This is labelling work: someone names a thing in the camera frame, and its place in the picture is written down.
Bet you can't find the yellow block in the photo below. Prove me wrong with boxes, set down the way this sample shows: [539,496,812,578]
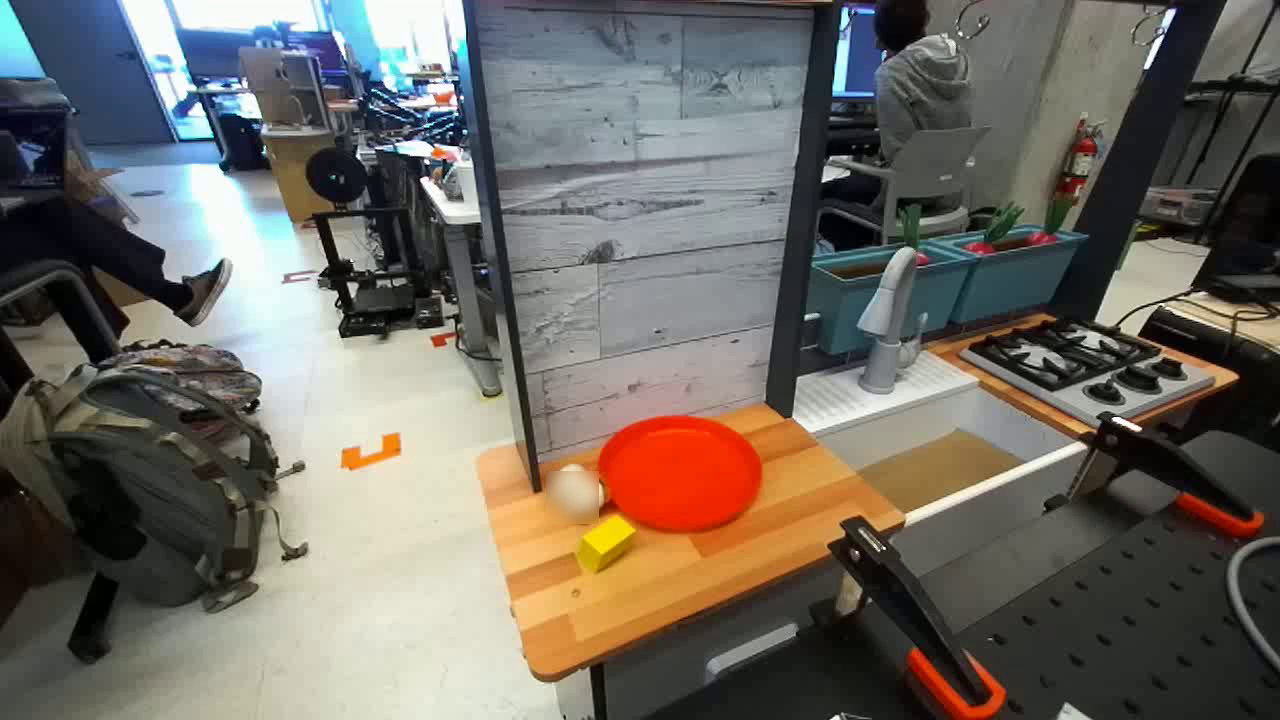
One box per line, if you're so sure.
[578,511,642,578]

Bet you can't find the orange round plate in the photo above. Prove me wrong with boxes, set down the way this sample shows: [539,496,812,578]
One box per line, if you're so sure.
[597,414,770,535]

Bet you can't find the white garlic toy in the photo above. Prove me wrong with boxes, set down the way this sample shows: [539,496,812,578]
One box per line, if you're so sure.
[545,460,612,525]

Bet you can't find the grey wood-print back panel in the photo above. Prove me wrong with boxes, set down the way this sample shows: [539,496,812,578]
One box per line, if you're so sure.
[461,0,839,493]

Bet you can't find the white desk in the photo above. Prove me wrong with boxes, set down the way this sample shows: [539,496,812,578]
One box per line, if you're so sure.
[418,151,508,399]

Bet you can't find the white toy sink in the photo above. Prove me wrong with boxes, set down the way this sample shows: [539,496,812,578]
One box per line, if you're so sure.
[793,350,1091,581]

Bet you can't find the blue planter box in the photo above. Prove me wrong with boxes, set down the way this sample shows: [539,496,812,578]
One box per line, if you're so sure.
[806,240,976,360]
[934,220,1091,332]

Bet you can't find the grey toy faucet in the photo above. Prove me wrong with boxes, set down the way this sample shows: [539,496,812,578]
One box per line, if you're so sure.
[852,243,934,399]

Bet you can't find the black 3D printer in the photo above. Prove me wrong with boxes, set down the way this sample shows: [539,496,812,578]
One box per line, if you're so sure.
[304,138,449,341]

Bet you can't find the grey office chair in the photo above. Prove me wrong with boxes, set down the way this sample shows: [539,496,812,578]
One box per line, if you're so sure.
[820,126,993,254]

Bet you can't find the black clamp orange grip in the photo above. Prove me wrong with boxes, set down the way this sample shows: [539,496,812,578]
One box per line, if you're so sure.
[824,518,1013,720]
[1066,414,1273,544]

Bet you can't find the person in grey hoodie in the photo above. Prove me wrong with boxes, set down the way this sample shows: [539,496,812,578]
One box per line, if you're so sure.
[874,0,980,168]

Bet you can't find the beige cabinet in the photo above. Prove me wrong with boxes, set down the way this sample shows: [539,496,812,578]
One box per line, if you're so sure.
[238,44,343,224]

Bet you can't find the black toy stove top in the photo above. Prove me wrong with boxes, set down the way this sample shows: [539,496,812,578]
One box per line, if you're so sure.
[961,316,1219,429]

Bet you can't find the red fire extinguisher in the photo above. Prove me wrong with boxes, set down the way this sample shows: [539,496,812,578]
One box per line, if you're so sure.
[1054,115,1110,220]

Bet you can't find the grey camouflage backpack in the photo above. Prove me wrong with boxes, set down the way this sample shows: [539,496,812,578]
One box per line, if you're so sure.
[0,341,314,615]

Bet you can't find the seated person dark trousers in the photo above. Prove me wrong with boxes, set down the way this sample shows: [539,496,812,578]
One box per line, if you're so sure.
[0,126,238,336]

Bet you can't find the black slanted frame post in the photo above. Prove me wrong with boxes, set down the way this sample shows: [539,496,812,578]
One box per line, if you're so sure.
[1054,0,1230,323]

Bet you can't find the white cable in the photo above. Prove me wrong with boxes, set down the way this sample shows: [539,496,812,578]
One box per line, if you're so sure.
[1219,531,1280,678]

